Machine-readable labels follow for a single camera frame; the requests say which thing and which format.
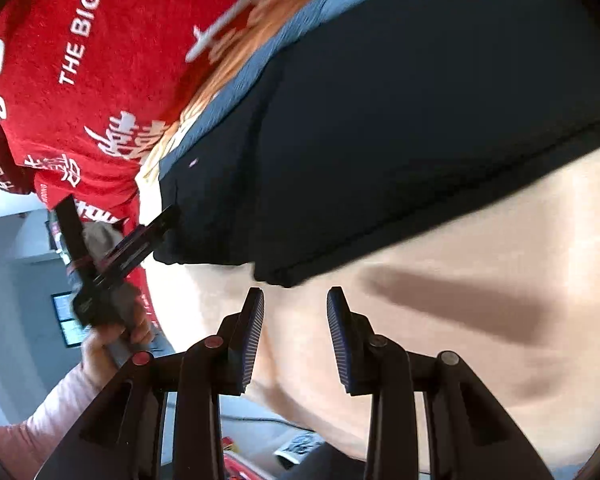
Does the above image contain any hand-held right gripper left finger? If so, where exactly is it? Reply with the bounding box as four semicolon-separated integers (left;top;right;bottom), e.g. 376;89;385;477
32;287;266;480

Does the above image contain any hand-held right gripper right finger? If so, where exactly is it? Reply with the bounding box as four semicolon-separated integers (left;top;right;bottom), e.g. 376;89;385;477
326;286;556;480

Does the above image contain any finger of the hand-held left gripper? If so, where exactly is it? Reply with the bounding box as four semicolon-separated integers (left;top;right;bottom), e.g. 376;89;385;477
97;205;181;283
54;195;93;283

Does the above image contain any black pants grey waistband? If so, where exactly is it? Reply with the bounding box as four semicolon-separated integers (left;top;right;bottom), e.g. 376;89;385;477
152;0;600;288

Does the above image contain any person's left forearm pink sleeve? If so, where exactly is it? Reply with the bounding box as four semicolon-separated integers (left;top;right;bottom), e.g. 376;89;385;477
0;367;103;480

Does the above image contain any person's left hand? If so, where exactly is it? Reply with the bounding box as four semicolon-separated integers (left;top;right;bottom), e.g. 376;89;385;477
81;302;155;378

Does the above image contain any beige cushion mat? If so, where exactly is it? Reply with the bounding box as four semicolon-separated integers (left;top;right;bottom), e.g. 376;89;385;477
135;0;600;471

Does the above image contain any red printed blanket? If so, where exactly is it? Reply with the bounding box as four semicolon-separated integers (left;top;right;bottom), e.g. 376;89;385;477
0;0;361;331

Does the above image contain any dark wall frame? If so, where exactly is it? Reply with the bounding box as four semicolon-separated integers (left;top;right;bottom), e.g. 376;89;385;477
51;291;88;348

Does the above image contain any thin black cable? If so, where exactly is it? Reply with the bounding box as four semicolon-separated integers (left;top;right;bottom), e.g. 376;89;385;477
220;411;301;429

